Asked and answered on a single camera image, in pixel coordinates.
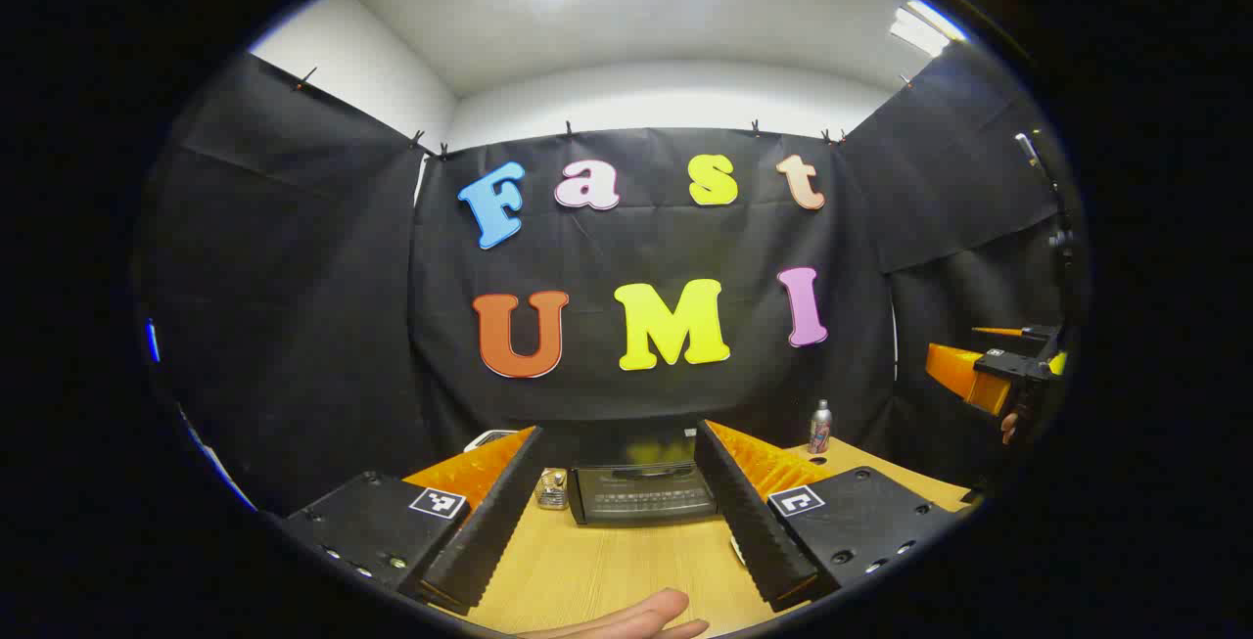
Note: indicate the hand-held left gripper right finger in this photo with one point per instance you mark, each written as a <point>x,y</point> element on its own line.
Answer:
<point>749,522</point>

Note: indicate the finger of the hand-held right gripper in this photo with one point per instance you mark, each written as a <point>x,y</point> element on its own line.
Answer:
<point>964,375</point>
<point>1043,336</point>

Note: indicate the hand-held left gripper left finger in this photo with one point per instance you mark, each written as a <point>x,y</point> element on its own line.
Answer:
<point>489,531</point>

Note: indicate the black electric oven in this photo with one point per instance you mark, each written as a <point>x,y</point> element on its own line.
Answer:
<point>636,497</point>

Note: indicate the small glass jar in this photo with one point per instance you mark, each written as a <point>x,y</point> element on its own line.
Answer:
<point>552,490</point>

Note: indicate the white plastic box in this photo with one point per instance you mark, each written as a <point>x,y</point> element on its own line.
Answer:
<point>487,439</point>

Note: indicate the patterned metal bottle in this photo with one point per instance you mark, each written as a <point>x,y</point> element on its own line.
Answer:
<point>820,429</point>

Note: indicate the black metal stand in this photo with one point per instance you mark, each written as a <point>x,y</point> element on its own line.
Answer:
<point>1028,150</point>

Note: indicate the black backdrop cloth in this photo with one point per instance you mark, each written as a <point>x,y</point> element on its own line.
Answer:
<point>294,326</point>

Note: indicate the small ceiling light panel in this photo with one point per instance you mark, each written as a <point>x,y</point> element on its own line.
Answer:
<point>920,30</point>

